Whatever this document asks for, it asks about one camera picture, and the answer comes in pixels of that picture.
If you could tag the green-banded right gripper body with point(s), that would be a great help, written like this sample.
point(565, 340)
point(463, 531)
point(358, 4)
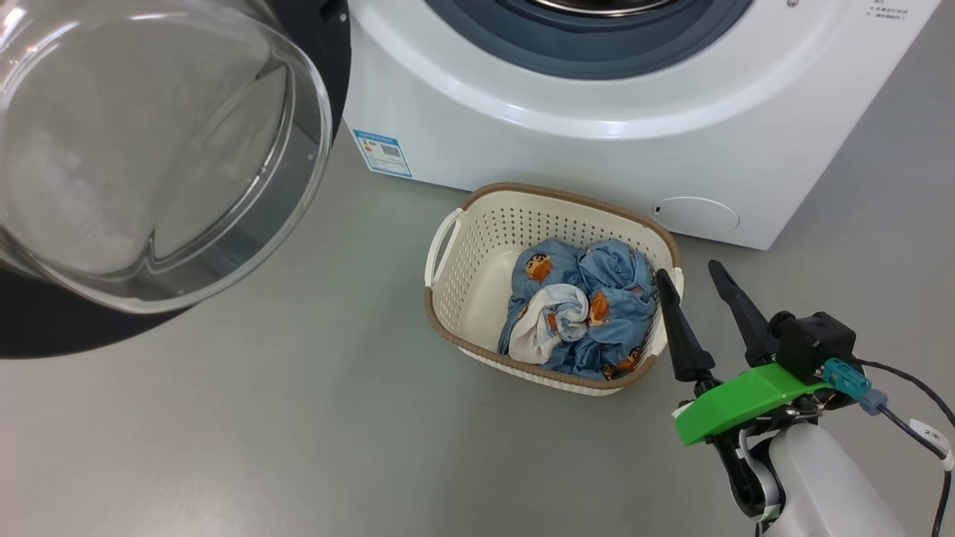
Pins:
point(746, 403)

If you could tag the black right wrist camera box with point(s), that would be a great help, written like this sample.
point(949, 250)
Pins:
point(817, 343)

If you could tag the blue cartoon print clothes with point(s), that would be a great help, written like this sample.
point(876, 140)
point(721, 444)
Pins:
point(619, 276)

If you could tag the steel washing machine drum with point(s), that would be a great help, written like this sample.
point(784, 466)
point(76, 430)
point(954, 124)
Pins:
point(597, 6)

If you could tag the white cloth garment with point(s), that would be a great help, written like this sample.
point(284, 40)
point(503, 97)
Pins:
point(548, 309)

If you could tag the small printed text label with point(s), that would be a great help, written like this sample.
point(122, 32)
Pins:
point(888, 11)

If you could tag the blue energy label sticker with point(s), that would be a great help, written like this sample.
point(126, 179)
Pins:
point(380, 153)

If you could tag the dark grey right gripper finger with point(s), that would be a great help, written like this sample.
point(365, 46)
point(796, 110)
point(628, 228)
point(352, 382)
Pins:
point(750, 324)
point(686, 343)

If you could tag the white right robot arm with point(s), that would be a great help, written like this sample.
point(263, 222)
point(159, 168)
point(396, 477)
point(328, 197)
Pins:
point(821, 485)

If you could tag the round white filter cover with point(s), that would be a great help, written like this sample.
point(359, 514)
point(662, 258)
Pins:
point(697, 215)

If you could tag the black-rimmed glass washing machine door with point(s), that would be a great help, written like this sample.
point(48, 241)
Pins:
point(149, 149)

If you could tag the cream perforated laundry basket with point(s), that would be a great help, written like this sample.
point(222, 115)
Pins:
point(477, 298)

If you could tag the grey rubber door gasket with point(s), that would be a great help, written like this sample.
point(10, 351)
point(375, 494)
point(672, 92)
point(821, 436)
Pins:
point(597, 56)

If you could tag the white front-load washing machine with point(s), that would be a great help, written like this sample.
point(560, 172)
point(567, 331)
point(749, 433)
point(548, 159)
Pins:
point(597, 156)

